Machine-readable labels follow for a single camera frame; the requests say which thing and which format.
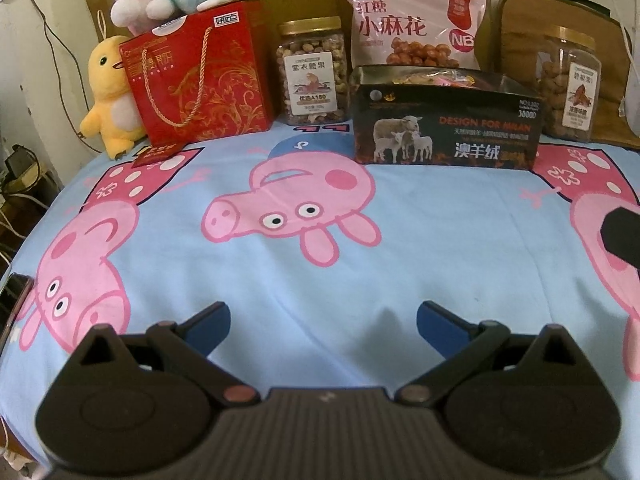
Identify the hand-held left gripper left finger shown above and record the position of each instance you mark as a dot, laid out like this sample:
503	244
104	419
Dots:
210	327

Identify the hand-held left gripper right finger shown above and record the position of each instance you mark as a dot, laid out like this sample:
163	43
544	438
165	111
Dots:
440	325

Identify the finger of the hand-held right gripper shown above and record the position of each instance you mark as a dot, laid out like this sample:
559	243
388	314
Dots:
625	230

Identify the black box with sheep print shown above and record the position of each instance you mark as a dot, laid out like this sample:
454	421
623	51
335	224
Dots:
450	130

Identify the pig-printed blue bedsheet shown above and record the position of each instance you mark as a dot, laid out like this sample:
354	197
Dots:
320	260

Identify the clear jar golden lid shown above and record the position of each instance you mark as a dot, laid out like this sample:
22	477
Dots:
565	90

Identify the small red card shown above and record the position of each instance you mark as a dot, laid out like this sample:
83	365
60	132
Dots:
157	154

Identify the dark smartphone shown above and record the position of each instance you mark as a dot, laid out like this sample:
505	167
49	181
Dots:
14	305

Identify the brown cushion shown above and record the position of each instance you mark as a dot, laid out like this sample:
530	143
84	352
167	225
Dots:
517	35

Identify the red gift bag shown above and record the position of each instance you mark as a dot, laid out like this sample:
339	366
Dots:
210	80

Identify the yellow duck plush toy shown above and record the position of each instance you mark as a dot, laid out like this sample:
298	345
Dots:
112	100

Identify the clear nut jar white label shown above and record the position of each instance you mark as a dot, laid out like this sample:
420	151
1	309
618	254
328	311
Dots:
312	80

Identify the large pink snack bag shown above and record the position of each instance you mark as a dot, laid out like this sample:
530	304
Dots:
400	25

